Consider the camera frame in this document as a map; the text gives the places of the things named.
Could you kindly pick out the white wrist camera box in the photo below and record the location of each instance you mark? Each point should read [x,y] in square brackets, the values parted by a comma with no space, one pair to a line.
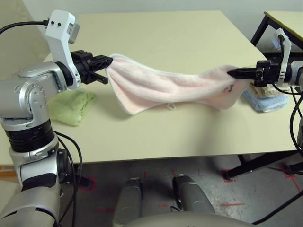
[59,30]
[285,54]

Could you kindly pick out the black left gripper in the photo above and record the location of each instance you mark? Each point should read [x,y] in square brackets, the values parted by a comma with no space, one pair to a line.
[82,66]

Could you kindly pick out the red floor tape square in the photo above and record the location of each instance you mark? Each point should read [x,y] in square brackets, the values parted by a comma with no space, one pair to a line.
[225,179]
[93,186]

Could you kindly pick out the grey right robot leg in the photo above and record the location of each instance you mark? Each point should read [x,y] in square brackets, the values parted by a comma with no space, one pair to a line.
[191,196]

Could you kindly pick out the black table leg frame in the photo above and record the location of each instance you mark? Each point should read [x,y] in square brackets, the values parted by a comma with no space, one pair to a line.
[258,163]
[86,181]

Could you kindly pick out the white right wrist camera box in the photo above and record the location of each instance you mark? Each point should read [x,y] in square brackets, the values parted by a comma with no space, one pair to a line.
[285,54]

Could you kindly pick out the pink terry towel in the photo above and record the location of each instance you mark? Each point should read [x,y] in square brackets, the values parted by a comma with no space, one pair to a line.
[165,87]

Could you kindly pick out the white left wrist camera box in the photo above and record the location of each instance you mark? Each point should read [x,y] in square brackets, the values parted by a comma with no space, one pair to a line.
[59,30]

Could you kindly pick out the red floor tape line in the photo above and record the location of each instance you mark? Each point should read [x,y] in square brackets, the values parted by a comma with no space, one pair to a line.
[232,204]

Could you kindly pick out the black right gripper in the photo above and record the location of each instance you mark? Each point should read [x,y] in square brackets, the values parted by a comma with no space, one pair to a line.
[267,73]

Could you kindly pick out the beige folded towel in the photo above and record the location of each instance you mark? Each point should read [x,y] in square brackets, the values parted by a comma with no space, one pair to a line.
[267,92]

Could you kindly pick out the grey left robot leg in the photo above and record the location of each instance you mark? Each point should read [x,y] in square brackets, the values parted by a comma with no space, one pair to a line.
[129,201]

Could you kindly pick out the beige side table black frame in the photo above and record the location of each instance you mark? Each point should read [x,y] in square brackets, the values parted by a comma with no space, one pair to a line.
[291,23]

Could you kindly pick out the green folded towel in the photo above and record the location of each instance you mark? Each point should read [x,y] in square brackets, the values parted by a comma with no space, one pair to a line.
[71,106]

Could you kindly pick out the light blue folded towel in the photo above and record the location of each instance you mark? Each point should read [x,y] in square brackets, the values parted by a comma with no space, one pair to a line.
[267,104]

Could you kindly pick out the beige robot torso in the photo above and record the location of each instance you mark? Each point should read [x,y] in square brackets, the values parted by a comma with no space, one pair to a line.
[184,220]

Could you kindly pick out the brown wooden board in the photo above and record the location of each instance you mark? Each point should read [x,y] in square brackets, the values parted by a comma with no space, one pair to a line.
[8,172]

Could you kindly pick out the grey robot leg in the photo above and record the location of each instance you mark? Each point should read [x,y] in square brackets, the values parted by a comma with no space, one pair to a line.
[191,196]
[129,201]

